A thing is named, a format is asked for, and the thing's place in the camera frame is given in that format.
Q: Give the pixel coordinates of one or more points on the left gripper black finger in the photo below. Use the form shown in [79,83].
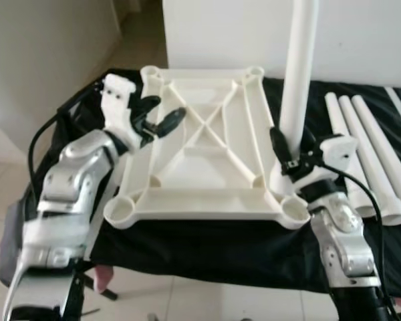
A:
[149,105]
[172,119]

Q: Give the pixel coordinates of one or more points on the white plastic table leg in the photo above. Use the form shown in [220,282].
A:
[361,140]
[379,144]
[301,67]
[343,130]

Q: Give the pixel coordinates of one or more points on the white plastic children table top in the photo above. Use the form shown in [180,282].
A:
[207,174]

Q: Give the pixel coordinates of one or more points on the black table cloth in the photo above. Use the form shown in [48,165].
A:
[220,254]

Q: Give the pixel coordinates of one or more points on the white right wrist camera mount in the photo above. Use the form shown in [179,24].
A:
[337,150]

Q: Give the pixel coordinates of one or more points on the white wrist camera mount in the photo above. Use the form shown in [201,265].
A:
[117,100]
[337,150]

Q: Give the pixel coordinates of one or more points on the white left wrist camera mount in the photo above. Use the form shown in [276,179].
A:
[117,100]

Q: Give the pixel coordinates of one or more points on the black metal table frame leg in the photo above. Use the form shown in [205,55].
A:
[107,292]

